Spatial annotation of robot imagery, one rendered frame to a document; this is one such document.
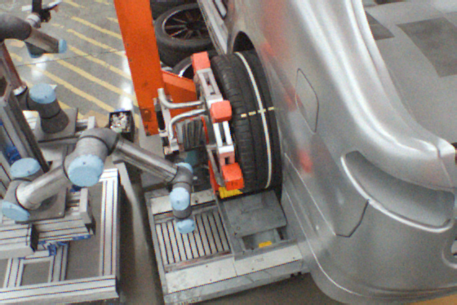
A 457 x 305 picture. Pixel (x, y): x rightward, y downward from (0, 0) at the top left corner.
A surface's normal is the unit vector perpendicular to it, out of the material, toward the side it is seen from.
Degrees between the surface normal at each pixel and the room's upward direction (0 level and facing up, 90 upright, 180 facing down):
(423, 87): 22
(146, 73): 90
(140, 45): 90
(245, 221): 0
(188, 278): 0
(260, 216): 0
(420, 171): 73
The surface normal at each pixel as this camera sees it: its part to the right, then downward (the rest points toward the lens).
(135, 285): -0.05, -0.68
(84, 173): 0.11, 0.68
